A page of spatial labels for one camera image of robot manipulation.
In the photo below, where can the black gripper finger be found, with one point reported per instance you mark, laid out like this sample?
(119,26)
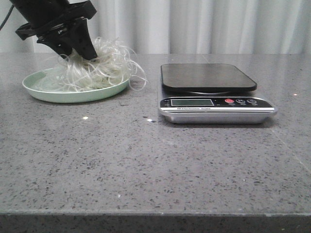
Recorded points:
(80,39)
(53,42)

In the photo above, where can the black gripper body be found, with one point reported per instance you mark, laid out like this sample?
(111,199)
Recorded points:
(47,17)

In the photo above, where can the white vermicelli bundle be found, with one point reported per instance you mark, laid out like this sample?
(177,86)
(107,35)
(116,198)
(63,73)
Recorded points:
(112,66)

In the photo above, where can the pale green plate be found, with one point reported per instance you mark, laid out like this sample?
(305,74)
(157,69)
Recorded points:
(68,97)

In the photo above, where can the white pleated curtain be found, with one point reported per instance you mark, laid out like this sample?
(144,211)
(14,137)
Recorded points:
(206,26)

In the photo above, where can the silver black kitchen scale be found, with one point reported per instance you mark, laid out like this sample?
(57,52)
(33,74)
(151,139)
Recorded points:
(210,94)

